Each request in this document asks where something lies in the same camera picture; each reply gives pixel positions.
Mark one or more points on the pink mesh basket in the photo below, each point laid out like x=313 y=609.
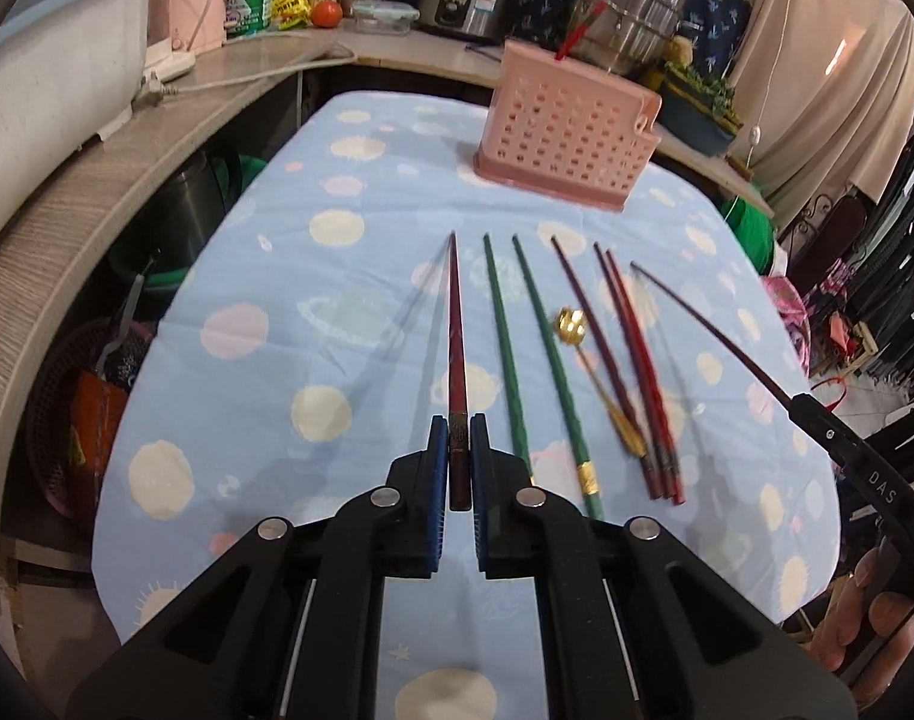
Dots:
x=52 y=420

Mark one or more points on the black metal chair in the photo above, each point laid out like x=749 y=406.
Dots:
x=832 y=240

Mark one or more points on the dark brown chopstick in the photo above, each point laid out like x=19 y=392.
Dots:
x=716 y=326
x=588 y=322

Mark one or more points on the dark red patterned chopstick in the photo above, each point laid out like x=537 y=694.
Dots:
x=457 y=352

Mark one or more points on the dark hanging clothes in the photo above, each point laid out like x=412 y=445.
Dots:
x=892 y=240

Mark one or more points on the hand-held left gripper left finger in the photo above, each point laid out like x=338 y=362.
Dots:
x=436 y=465

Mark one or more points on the brown loofah sponge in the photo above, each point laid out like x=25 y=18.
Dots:
x=682 y=49

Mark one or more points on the red tomato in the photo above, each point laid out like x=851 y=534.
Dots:
x=326 y=13

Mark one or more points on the green leafy vegetables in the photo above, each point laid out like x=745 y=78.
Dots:
x=708 y=90

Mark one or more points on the stainless steel steamer pot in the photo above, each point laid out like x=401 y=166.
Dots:
x=637 y=15

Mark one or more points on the steel kettle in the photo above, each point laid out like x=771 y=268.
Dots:
x=194 y=202

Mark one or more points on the green bag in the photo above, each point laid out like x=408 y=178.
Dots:
x=753 y=232

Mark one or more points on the white dish drainer bin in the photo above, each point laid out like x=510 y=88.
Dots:
x=52 y=105

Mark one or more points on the yellow snack packet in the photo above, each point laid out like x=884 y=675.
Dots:
x=290 y=7

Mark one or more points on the pink perforated utensil basket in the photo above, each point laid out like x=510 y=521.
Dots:
x=569 y=127

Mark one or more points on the gold spoon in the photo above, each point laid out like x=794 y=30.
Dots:
x=571 y=324

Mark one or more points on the beige curtain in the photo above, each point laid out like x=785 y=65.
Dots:
x=824 y=90

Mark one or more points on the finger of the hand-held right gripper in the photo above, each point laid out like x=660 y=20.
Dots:
x=869 y=476

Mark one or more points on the grey wood-grain counter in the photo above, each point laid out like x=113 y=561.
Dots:
x=90 y=240

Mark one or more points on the clear glass food container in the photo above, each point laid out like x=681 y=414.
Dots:
x=382 y=16

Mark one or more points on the light wooden counter board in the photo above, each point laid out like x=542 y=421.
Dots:
x=427 y=52

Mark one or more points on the white power strip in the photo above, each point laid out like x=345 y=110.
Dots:
x=170 y=61

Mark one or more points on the person's right hand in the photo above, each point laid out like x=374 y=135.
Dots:
x=850 y=637

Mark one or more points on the blue planet print tablecloth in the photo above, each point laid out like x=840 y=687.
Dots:
x=314 y=277

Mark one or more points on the blue tray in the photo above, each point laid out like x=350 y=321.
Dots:
x=693 y=124

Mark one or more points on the pink floral cloth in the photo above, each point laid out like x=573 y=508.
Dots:
x=790 y=315

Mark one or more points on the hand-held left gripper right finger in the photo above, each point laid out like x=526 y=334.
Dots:
x=479 y=480

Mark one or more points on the orange plastic bag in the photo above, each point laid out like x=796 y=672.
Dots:
x=97 y=427

